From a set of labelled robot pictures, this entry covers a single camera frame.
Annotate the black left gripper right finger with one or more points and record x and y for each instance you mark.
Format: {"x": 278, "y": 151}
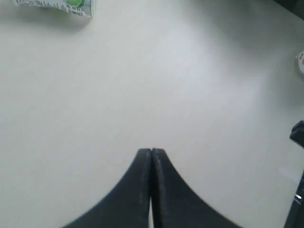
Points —
{"x": 174, "y": 203}

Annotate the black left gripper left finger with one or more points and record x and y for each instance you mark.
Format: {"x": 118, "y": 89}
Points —
{"x": 127, "y": 204}

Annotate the lime drink bottle white label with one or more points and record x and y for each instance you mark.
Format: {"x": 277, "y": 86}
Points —
{"x": 83, "y": 8}

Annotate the pink peach drink bottle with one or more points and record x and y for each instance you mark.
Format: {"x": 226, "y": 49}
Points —
{"x": 299, "y": 63}

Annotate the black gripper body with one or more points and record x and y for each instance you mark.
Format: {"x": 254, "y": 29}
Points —
{"x": 295, "y": 173}

